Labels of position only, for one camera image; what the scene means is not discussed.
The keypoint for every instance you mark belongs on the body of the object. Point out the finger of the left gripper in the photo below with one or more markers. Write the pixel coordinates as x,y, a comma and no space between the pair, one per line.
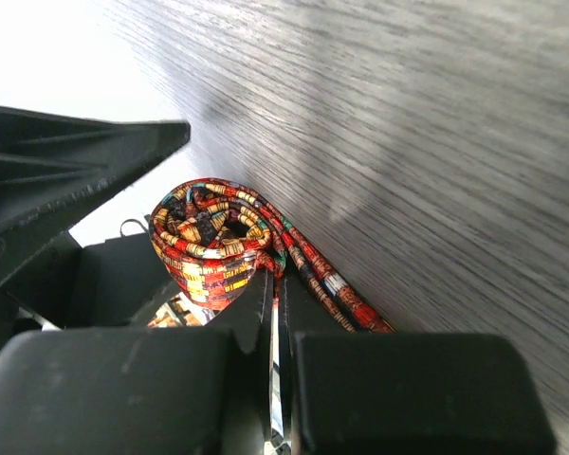
118,282
55,170

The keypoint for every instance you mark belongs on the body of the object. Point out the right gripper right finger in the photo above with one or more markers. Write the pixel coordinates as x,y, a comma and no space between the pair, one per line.
439,393

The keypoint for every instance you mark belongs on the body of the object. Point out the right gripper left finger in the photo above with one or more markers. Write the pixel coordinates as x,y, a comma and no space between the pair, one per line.
133,390

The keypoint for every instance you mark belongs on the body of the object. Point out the multicoloured patterned tie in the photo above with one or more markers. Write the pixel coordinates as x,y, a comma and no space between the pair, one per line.
212,235

